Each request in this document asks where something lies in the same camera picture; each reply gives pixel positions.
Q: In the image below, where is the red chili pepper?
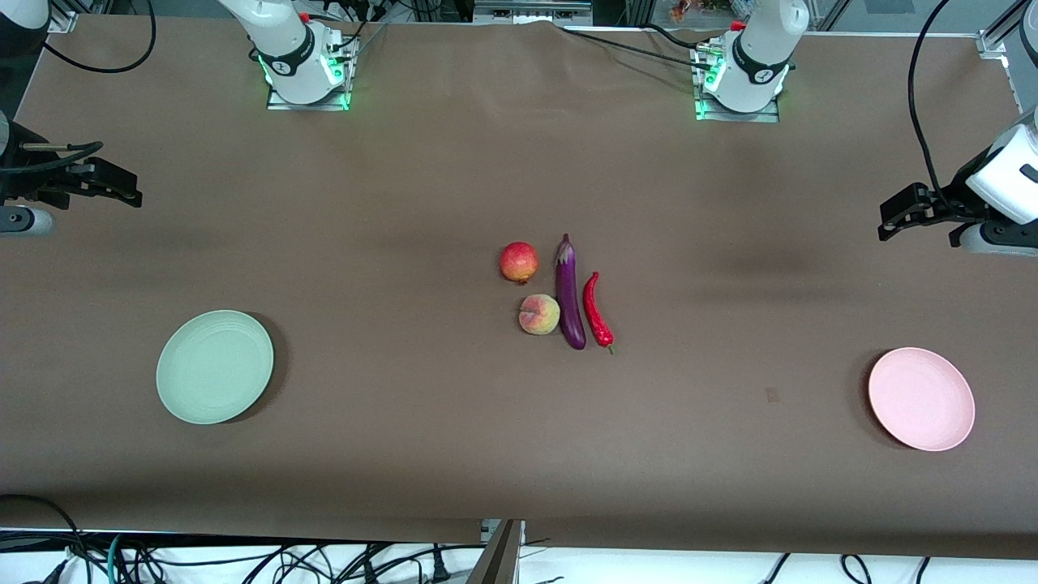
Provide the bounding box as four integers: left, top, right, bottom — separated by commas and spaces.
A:
582, 272, 616, 354

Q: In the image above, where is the long purple eggplant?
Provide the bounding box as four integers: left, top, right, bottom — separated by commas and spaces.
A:
555, 234, 587, 351

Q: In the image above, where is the pink yellow peach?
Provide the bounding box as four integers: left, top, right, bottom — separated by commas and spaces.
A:
519, 294, 561, 336

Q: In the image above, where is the red yellow pomegranate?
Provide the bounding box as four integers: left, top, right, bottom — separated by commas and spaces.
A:
499, 242, 539, 286

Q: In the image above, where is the pink plate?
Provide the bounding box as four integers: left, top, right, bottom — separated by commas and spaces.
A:
868, 347, 976, 453

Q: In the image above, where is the light green plate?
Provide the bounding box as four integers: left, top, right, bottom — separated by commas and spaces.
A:
156, 310, 275, 425

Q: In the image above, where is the brown table cover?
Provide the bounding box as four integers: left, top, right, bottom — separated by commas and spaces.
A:
0, 15, 1038, 560

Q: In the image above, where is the grey metal box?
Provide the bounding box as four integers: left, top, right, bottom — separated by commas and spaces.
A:
473, 0, 594, 26

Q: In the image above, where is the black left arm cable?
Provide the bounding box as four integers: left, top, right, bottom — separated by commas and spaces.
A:
907, 0, 954, 213

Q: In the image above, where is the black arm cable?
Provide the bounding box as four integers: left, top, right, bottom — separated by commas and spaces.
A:
41, 0, 157, 75
907, 0, 954, 213

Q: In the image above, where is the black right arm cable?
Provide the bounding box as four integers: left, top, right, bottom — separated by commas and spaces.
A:
41, 0, 157, 75

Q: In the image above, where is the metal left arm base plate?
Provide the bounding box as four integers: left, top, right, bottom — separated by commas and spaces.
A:
693, 42, 782, 124

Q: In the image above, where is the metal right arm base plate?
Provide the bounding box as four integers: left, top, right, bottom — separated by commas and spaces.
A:
266, 34, 355, 113

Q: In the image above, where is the short black table cable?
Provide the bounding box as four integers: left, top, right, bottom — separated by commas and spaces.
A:
641, 23, 705, 49

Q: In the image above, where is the long black table cable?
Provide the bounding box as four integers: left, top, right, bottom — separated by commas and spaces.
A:
560, 27, 714, 71

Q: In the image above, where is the black looped floor cable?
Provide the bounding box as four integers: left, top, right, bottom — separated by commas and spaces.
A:
0, 493, 92, 584

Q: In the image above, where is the grey metal post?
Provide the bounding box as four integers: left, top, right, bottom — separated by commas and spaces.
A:
466, 519, 526, 584

